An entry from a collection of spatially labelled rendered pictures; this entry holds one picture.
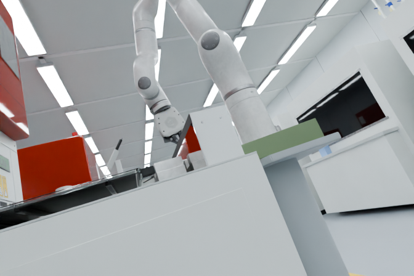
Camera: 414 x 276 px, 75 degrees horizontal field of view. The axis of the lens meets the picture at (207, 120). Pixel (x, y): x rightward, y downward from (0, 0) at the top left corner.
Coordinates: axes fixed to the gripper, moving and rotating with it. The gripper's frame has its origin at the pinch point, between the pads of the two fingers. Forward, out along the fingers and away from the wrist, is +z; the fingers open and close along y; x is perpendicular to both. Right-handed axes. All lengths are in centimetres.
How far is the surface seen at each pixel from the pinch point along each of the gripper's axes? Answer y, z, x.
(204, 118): -3.0, 4.8, -40.0
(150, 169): -17.0, 6.1, -21.1
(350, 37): 392, -73, 201
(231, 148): -1.2, 13.8, -40.0
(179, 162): -9.1, 8.2, -21.7
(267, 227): -6, 31, -46
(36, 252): -41, 14, -46
